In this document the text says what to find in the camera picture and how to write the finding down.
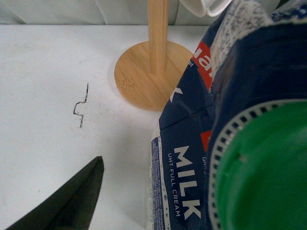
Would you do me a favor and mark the blue white milk carton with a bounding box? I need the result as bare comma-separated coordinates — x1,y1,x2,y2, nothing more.
145,0,307,230

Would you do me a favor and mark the white hanging mug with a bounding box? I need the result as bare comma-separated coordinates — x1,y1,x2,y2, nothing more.
180,0,232,17

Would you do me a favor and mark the wooden mug tree stand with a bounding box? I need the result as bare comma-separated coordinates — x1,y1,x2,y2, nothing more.
114,0,192,111

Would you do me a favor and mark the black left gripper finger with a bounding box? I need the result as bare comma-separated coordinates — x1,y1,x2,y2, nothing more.
8,156,104,230

